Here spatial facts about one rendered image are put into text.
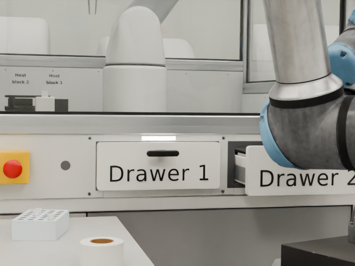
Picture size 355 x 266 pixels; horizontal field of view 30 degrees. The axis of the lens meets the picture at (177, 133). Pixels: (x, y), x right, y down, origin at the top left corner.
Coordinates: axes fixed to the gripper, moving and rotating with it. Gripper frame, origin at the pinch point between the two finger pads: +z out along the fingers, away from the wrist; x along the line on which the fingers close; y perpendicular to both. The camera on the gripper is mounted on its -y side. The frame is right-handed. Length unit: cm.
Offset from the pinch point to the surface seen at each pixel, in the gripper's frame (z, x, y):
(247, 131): 7.3, -9.9, -17.1
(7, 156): 9, -66, -11
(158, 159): 11.7, -31.8, -12.2
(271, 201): 21.9, -3.0, -7.9
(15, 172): 10, -64, -6
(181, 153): 10.6, -26.5, -12.9
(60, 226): 9, -55, 11
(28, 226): 7, -61, 13
